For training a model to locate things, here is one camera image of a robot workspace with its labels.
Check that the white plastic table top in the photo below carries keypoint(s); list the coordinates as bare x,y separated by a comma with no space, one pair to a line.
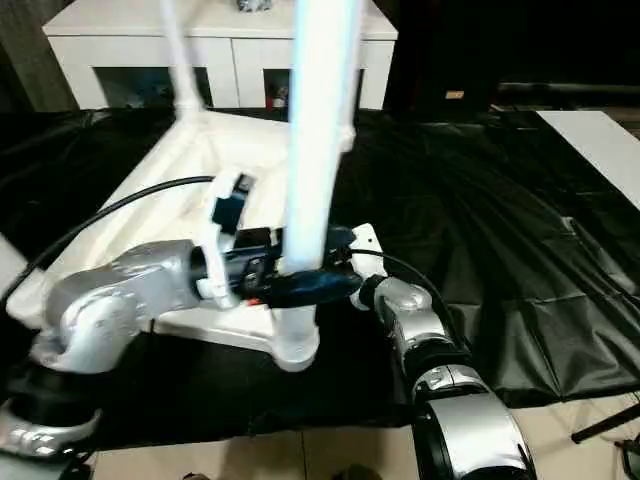
240,140

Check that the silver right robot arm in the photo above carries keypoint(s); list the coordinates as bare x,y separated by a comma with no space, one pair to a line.
415,300

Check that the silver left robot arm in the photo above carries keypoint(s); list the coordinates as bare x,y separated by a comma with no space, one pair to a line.
125,285

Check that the small white bottle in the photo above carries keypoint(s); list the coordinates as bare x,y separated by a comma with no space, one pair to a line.
280,97

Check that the black plastic cover mat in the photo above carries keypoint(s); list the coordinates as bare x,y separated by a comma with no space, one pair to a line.
500,225

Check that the small tan box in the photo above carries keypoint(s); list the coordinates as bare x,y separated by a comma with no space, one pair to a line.
454,94

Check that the white sideboard with glass doors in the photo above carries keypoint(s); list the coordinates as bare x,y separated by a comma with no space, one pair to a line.
125,50

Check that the white flat board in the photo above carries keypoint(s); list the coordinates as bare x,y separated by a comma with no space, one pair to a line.
595,140

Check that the grey curtain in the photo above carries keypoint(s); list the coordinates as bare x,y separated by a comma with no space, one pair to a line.
25,60

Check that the black tripod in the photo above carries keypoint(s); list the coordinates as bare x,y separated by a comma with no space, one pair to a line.
605,422

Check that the black floor device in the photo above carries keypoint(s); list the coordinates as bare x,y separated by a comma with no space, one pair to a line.
631,457

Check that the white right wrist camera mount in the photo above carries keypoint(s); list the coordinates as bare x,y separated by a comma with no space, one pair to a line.
370,250

